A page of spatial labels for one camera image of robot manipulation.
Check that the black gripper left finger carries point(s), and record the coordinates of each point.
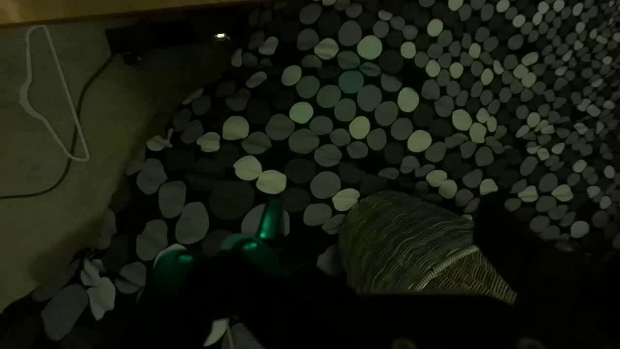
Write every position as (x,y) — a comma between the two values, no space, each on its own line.
(213,292)

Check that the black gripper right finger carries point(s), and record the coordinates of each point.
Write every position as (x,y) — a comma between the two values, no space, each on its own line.
(549,284)

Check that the grey striped fabric bundle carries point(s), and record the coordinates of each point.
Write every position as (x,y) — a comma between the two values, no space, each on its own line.
(407,245)

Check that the black bedspread with pale dots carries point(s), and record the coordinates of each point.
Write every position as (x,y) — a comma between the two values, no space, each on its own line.
(399,123)

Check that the black device with small light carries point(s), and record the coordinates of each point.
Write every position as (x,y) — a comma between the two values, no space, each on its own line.
(167,40)

